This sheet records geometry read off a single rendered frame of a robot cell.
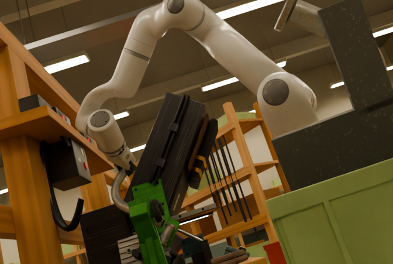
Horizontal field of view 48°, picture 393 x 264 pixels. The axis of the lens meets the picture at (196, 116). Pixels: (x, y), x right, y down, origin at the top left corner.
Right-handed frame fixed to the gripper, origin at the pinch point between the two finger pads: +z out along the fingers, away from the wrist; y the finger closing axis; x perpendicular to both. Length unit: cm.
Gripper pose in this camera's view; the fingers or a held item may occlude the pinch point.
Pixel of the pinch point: (125, 168)
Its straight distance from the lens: 164.9
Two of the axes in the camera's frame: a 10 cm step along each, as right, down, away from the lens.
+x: -5.1, 7.3, -4.5
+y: -8.5, -3.6, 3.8
